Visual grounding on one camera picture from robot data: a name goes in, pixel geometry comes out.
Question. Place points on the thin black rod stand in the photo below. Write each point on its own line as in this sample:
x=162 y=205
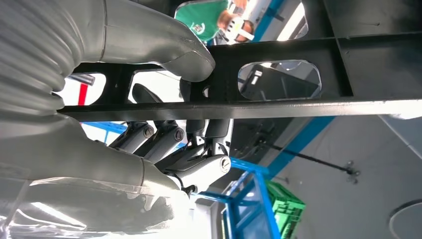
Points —
x=351 y=171

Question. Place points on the blue metal shelf rack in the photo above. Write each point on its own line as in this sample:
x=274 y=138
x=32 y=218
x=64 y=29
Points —
x=105 y=127
x=260 y=204

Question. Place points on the green plastic crate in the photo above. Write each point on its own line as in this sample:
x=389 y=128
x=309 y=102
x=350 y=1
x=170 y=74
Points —
x=286 y=211

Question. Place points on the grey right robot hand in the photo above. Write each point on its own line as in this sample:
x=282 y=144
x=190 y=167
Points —
x=82 y=158

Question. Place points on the white headset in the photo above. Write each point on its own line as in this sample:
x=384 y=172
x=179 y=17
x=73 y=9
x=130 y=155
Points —
x=240 y=29

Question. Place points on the person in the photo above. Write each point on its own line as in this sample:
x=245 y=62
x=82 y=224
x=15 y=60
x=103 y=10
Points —
x=201 y=16

